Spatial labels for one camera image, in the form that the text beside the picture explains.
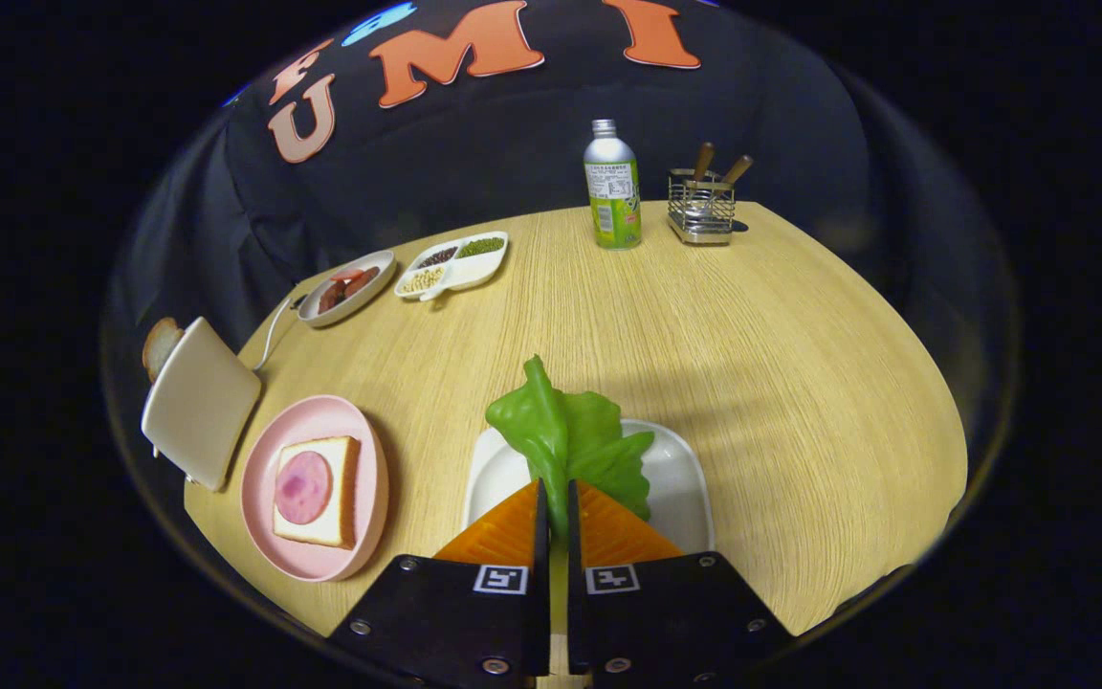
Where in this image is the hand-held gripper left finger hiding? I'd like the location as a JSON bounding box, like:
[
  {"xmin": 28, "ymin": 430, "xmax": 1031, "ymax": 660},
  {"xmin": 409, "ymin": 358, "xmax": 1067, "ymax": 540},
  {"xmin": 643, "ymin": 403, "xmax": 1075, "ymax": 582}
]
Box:
[{"xmin": 326, "ymin": 478, "xmax": 552, "ymax": 689}]

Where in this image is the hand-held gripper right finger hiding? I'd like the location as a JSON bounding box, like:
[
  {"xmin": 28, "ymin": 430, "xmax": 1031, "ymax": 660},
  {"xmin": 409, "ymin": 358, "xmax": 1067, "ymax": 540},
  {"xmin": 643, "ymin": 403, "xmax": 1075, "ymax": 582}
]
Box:
[{"xmin": 565, "ymin": 478, "xmax": 796, "ymax": 689}]

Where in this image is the green lettuce leaf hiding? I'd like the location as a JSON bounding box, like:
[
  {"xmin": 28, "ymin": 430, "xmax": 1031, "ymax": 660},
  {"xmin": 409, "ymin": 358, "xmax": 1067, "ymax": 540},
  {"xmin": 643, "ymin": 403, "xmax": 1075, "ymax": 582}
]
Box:
[{"xmin": 485, "ymin": 355, "xmax": 655, "ymax": 537}]

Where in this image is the toasted bread slice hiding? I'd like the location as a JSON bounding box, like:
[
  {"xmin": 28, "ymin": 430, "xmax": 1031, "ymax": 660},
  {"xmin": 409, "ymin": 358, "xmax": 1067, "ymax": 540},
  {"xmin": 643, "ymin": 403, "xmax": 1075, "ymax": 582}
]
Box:
[{"xmin": 142, "ymin": 317, "xmax": 185, "ymax": 382}]

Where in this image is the white square plate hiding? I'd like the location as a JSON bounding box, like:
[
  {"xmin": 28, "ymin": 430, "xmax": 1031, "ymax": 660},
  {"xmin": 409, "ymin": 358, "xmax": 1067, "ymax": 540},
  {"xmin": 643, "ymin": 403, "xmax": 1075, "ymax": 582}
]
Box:
[{"xmin": 463, "ymin": 419, "xmax": 716, "ymax": 556}]

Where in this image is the pink plate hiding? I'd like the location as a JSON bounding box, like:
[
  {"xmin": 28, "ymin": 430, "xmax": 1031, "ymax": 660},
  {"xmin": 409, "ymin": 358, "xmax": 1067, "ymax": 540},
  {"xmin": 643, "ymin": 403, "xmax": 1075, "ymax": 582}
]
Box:
[{"xmin": 240, "ymin": 394, "xmax": 390, "ymax": 583}]

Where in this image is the white bread slice with crust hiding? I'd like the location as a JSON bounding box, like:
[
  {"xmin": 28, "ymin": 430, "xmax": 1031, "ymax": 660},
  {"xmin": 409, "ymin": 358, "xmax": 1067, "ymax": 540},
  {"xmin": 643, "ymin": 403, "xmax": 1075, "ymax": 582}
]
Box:
[{"xmin": 272, "ymin": 435, "xmax": 362, "ymax": 550}]

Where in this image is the pink ham slice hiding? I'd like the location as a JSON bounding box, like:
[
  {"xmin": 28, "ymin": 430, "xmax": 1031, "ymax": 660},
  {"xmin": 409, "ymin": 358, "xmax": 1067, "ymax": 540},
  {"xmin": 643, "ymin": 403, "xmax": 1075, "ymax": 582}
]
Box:
[{"xmin": 275, "ymin": 451, "xmax": 334, "ymax": 525}]

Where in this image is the white toaster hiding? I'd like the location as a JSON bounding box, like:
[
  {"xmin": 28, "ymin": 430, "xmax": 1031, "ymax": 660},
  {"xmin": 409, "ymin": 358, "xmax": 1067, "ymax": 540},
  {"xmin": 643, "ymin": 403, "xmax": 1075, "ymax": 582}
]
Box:
[{"xmin": 141, "ymin": 317, "xmax": 264, "ymax": 493}]

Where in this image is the white round plate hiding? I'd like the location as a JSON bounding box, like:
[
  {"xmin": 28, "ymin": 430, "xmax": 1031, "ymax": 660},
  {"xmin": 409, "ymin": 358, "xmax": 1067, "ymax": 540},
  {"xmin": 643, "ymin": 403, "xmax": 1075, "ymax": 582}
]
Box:
[{"xmin": 298, "ymin": 250, "xmax": 397, "ymax": 329}]

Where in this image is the white divided dish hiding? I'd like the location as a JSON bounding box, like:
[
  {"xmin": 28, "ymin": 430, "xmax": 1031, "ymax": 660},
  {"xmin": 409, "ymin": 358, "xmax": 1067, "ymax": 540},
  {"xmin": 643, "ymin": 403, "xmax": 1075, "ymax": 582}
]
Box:
[{"xmin": 394, "ymin": 231, "xmax": 510, "ymax": 302}]

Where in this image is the silver bottle with green label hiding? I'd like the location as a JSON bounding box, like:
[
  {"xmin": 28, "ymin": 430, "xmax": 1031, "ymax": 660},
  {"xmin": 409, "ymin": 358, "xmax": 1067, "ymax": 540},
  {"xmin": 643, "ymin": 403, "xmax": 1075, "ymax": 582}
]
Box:
[{"xmin": 583, "ymin": 119, "xmax": 643, "ymax": 251}]

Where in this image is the black backdrop cloth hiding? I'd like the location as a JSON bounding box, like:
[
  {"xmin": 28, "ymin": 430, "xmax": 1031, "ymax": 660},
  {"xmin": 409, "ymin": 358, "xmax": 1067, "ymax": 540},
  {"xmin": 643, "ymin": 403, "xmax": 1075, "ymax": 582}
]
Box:
[{"xmin": 106, "ymin": 0, "xmax": 1021, "ymax": 384}]

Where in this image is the white toaster cable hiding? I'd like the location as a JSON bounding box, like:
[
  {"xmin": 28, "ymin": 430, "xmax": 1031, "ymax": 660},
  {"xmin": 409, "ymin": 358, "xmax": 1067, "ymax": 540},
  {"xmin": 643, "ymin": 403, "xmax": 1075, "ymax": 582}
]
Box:
[{"xmin": 253, "ymin": 295, "xmax": 308, "ymax": 372}]

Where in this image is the metal wire utensil holder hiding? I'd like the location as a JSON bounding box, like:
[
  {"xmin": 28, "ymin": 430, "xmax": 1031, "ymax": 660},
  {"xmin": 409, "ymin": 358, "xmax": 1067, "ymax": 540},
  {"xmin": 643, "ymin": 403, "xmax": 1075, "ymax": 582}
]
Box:
[{"xmin": 667, "ymin": 168, "xmax": 737, "ymax": 246}]

